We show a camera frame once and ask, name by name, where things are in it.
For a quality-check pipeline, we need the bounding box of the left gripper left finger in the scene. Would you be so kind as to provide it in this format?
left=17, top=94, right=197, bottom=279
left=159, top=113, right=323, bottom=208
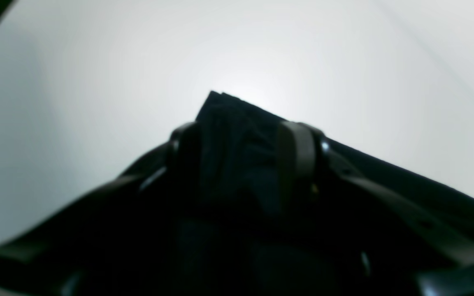
left=0, top=122, right=200, bottom=296

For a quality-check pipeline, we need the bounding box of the black T-shirt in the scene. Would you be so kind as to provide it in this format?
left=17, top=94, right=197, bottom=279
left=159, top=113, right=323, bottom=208
left=171, top=90, right=474, bottom=296

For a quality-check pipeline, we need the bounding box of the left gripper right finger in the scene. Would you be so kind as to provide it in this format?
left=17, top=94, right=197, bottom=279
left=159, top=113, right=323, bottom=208
left=276, top=120, right=474, bottom=296

